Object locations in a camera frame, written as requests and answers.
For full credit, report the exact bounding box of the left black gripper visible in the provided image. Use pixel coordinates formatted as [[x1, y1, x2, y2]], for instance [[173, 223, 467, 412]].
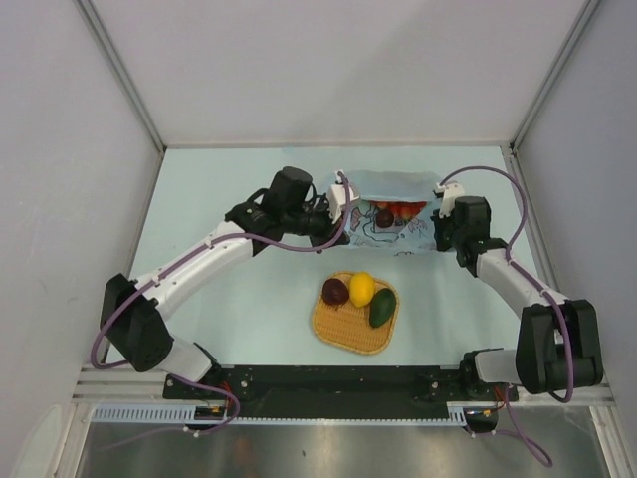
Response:
[[282, 194, 348, 253]]

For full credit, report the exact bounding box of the blue plastic bag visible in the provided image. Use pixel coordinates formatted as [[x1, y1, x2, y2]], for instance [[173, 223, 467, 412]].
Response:
[[344, 170, 441, 256]]

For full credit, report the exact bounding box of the dark red fake fruit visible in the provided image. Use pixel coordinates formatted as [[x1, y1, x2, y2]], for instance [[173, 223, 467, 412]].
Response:
[[321, 278, 349, 306]]

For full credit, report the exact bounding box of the yellow fake lemon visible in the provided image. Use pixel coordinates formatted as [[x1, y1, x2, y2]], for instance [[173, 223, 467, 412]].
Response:
[[348, 272, 375, 308]]

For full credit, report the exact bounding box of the green fake fruit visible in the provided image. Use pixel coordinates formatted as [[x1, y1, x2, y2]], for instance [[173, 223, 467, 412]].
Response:
[[368, 288, 397, 329]]

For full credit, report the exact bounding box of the woven bamboo tray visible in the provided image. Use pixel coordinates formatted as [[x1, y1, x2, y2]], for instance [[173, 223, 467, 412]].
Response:
[[311, 279, 400, 355]]

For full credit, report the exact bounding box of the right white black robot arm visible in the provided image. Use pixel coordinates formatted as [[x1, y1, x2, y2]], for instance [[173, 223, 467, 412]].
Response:
[[432, 189, 603, 403]]

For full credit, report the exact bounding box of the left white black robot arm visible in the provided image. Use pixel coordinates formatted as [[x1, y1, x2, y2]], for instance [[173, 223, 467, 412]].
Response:
[[91, 166, 359, 398]]

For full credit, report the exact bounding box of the fake strawberries cluster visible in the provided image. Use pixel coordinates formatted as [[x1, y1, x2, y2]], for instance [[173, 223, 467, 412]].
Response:
[[370, 201, 428, 221]]

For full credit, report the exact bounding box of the dark brown fake fruit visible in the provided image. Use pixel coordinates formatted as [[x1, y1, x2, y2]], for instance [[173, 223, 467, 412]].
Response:
[[375, 209, 395, 229]]

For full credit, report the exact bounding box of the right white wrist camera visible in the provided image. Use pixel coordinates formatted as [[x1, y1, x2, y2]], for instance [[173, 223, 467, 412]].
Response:
[[434, 182, 466, 218]]

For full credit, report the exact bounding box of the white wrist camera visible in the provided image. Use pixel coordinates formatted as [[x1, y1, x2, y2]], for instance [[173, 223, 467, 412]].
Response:
[[434, 182, 466, 218], [325, 170, 360, 224]]

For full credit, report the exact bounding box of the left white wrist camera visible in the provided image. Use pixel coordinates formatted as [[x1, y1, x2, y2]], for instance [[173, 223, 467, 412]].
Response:
[[325, 170, 360, 224]]

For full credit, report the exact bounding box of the right slotted cable duct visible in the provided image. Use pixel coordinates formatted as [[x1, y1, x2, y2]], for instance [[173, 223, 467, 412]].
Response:
[[446, 401, 500, 426]]

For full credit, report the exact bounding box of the slotted cable duct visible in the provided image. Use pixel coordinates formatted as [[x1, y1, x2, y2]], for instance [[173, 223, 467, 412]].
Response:
[[446, 401, 500, 426], [93, 404, 226, 424]]

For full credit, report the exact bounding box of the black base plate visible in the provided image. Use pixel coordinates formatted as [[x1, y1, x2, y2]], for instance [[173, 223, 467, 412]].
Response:
[[162, 363, 520, 420]]

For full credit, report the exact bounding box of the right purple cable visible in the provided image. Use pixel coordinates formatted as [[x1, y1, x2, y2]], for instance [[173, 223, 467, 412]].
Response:
[[437, 165, 576, 468]]

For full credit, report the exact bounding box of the purple cable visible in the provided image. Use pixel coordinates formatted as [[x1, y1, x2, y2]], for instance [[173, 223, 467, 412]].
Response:
[[89, 169, 354, 441], [437, 165, 576, 468]]

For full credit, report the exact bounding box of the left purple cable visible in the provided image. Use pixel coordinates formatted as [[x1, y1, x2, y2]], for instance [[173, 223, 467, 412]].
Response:
[[89, 169, 354, 441]]

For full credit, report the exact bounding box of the aluminium frame rail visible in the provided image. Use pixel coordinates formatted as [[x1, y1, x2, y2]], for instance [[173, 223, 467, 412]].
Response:
[[71, 362, 610, 405]]

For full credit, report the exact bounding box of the left slotted cable duct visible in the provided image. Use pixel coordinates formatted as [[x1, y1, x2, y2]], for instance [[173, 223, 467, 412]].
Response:
[[93, 404, 226, 424]]

